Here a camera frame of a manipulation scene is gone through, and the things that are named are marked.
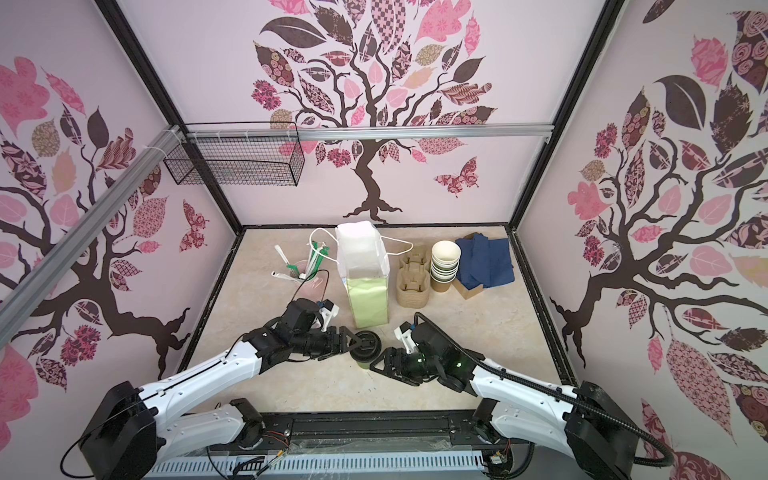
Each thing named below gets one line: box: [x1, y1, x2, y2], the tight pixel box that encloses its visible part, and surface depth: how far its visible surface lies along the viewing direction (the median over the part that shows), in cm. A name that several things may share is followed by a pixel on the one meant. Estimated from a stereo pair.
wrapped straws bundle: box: [286, 241, 330, 280], surface depth 92 cm
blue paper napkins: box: [454, 231, 515, 290], surface depth 102 cm
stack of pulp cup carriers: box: [396, 247, 431, 310], surface depth 94 cm
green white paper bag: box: [335, 221, 391, 330], surface depth 87 cm
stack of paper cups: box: [430, 240, 461, 292], surface depth 92 cm
